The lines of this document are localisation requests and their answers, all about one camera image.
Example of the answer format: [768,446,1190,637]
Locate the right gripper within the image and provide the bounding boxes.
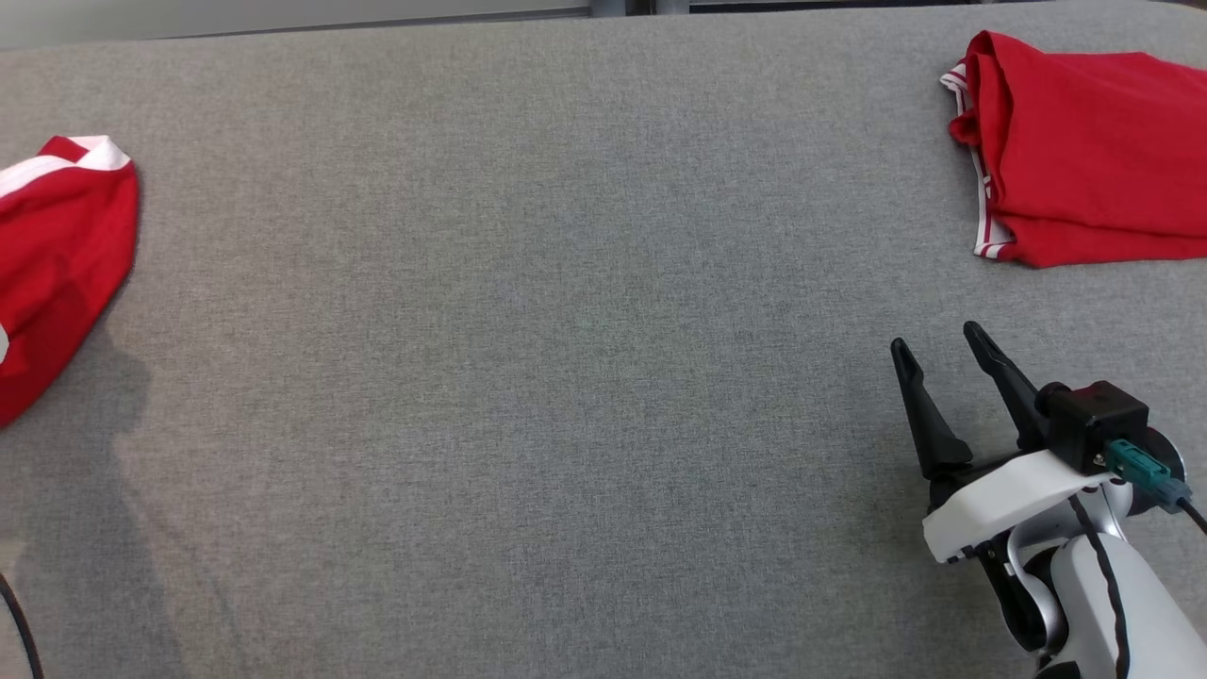
[890,321,1115,566]

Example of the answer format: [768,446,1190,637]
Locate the red basketball jersey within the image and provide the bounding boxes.
[940,30,1207,270]

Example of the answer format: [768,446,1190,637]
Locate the red basketball shorts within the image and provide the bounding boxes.
[0,135,141,430]

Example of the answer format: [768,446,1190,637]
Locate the grey upholstered sofa cushion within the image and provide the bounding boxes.
[0,0,1207,679]

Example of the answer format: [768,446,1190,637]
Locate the right camera cable teal plug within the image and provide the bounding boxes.
[1105,438,1207,535]

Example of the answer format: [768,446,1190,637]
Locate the right thin black arm cable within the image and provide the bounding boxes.
[1068,495,1131,679]

